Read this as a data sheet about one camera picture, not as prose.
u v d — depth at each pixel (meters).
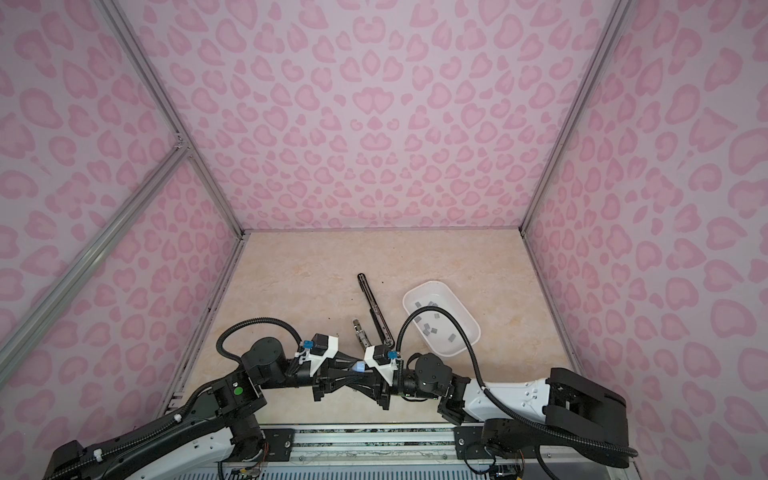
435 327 0.93
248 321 0.50
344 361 0.63
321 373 0.59
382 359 0.57
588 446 0.41
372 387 0.63
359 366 0.62
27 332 0.52
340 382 0.62
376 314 0.95
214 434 0.53
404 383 0.60
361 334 0.90
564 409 0.46
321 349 0.55
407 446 0.75
